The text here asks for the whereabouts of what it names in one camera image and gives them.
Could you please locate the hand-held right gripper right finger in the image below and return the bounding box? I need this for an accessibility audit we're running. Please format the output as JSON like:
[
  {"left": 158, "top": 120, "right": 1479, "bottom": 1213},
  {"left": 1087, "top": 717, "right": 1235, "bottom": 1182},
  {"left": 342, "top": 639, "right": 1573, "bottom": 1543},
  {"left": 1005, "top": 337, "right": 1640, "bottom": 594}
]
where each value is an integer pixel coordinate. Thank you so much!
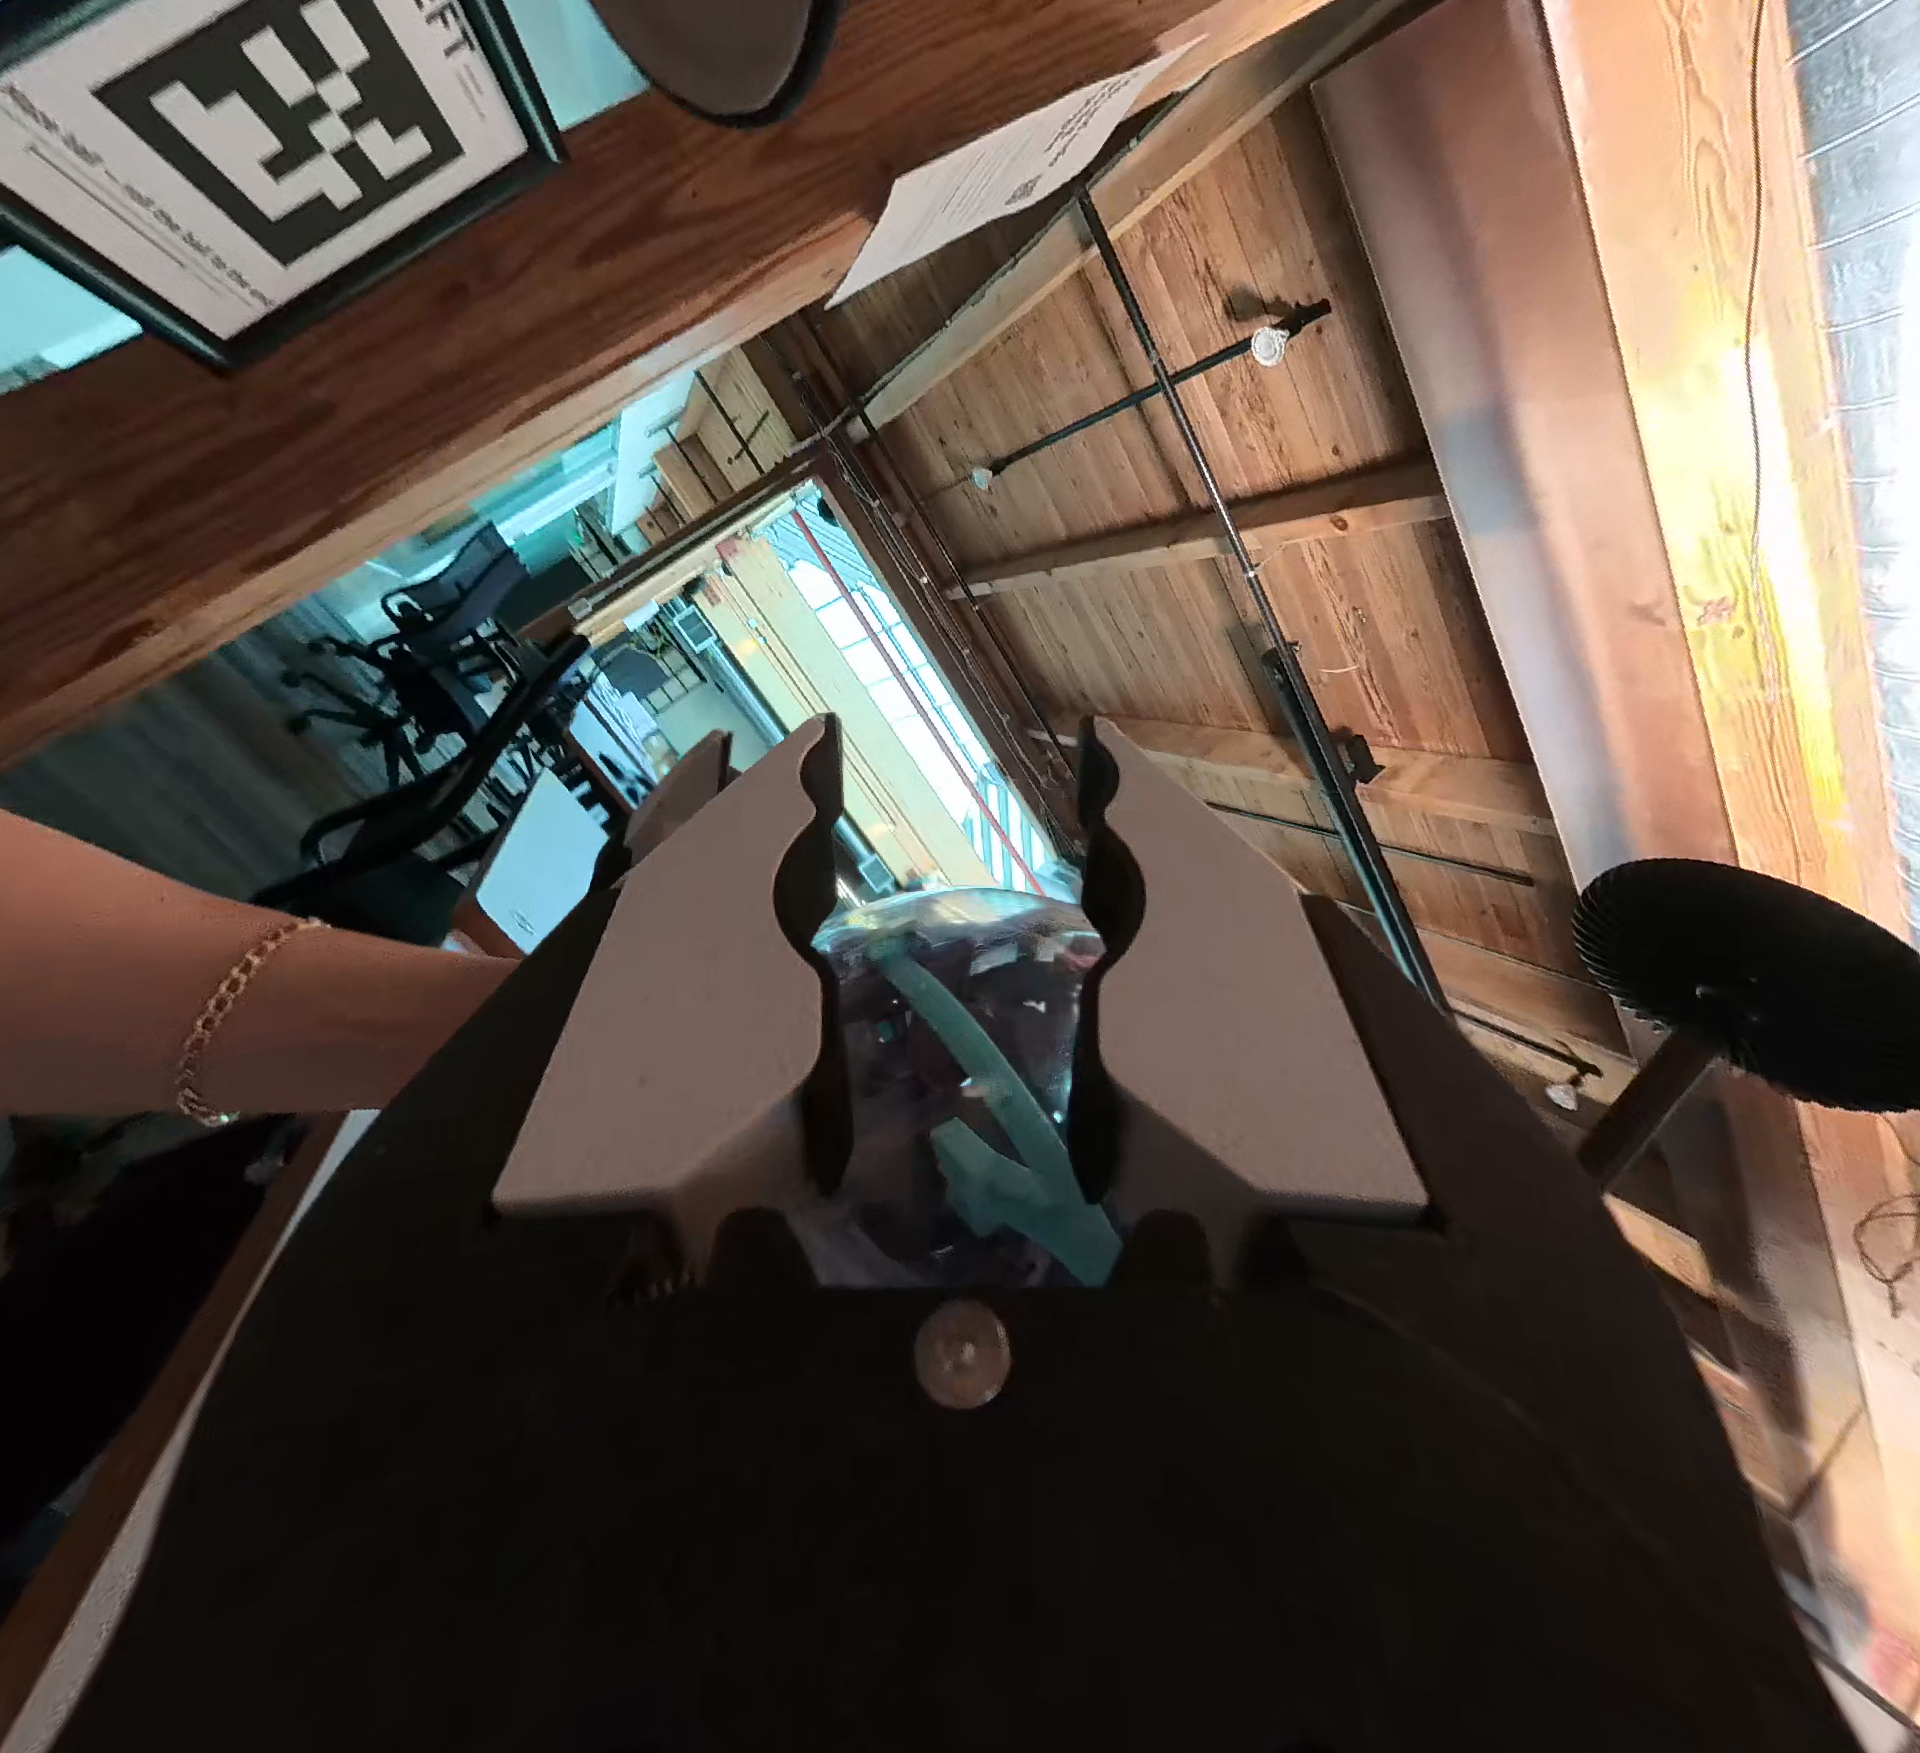
[{"left": 1069, "top": 718, "right": 1429, "bottom": 1266}]

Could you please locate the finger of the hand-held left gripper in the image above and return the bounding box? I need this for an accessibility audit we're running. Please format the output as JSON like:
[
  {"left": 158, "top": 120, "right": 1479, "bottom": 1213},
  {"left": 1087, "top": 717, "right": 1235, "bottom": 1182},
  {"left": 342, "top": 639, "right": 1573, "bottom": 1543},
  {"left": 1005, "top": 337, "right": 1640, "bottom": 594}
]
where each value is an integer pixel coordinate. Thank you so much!
[{"left": 621, "top": 730, "right": 736, "bottom": 869}]

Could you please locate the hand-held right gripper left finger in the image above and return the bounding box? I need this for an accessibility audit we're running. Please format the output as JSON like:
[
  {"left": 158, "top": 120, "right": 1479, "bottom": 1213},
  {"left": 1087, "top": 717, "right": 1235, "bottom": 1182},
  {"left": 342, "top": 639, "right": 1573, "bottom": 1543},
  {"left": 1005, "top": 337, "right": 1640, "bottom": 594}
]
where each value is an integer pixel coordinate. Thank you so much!
[{"left": 492, "top": 714, "right": 856, "bottom": 1280}]

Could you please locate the clear maze ball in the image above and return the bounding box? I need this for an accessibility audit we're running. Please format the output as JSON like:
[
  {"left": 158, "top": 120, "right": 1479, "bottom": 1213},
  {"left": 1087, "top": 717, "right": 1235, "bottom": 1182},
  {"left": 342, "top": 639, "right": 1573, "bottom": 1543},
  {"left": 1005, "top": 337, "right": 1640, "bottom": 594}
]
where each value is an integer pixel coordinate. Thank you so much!
[{"left": 795, "top": 886, "right": 1127, "bottom": 1289}]

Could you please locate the person's left forearm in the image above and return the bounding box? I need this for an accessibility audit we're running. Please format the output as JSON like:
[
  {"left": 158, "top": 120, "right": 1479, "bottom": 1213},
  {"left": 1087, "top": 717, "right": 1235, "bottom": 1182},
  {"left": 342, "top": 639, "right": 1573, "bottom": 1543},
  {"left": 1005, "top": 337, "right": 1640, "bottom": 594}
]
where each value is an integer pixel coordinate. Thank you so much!
[{"left": 0, "top": 810, "right": 526, "bottom": 1121}]

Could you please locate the black round lamp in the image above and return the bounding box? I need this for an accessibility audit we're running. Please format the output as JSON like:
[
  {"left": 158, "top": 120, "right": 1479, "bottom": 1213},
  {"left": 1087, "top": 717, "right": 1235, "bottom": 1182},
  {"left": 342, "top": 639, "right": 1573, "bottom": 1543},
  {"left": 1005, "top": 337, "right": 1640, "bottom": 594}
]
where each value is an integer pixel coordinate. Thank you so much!
[{"left": 1570, "top": 858, "right": 1920, "bottom": 1192}]

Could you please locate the black track light bar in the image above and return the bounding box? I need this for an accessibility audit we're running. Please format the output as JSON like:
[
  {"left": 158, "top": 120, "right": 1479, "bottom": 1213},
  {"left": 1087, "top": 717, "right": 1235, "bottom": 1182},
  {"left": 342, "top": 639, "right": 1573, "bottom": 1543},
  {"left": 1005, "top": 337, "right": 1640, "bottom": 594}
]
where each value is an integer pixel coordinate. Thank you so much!
[{"left": 966, "top": 300, "right": 1333, "bottom": 494}]

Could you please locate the white paper notice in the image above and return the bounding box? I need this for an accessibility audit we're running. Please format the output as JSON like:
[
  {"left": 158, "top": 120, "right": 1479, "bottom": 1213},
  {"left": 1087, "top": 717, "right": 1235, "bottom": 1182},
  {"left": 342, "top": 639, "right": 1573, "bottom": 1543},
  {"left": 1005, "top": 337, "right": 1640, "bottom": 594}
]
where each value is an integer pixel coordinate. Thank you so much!
[{"left": 829, "top": 35, "right": 1207, "bottom": 310}]

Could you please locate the framed marker sign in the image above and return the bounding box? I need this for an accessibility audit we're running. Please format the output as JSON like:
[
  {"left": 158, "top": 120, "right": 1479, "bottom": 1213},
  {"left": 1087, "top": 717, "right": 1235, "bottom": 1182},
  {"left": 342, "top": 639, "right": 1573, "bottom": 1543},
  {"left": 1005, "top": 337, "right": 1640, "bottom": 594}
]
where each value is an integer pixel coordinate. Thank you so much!
[{"left": 0, "top": 0, "right": 568, "bottom": 376}]

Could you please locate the gold chain bracelet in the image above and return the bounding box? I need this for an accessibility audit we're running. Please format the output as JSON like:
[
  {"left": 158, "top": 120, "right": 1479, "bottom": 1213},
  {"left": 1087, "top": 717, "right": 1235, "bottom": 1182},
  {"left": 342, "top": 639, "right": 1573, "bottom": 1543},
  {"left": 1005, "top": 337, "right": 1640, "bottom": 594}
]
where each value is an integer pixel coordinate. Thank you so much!
[{"left": 172, "top": 916, "right": 332, "bottom": 1127}]

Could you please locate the black ceiling rail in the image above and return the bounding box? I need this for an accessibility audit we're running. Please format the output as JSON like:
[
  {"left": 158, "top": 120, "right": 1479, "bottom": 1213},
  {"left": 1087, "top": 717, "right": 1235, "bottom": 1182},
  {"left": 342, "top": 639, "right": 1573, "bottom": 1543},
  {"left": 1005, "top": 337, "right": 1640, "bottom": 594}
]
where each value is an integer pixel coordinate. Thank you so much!
[{"left": 1072, "top": 190, "right": 1448, "bottom": 1012}]

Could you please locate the rectangular metal air duct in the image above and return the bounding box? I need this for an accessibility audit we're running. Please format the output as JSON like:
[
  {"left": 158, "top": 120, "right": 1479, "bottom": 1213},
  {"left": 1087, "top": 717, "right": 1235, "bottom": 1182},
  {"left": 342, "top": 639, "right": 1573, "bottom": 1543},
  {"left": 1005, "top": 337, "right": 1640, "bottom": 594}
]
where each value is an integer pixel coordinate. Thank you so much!
[{"left": 1313, "top": 0, "right": 1742, "bottom": 1057}]

